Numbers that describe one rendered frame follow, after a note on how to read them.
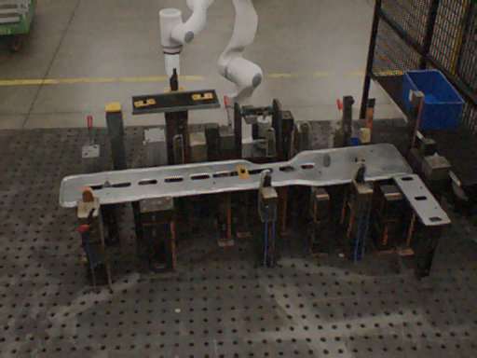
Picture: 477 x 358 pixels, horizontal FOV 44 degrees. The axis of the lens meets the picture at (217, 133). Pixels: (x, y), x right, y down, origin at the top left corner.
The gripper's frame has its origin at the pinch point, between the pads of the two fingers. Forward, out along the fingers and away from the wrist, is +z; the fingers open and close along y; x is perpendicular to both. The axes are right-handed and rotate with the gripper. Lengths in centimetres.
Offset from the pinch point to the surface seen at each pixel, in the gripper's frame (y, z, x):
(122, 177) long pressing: 27.6, 24.2, -25.4
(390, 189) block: 55, 26, 75
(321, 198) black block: 55, 25, 47
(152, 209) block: 53, 21, -16
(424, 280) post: 78, 53, 82
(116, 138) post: 1.5, 22.4, -25.8
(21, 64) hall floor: -305, 124, -104
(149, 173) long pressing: 27.4, 24.2, -14.8
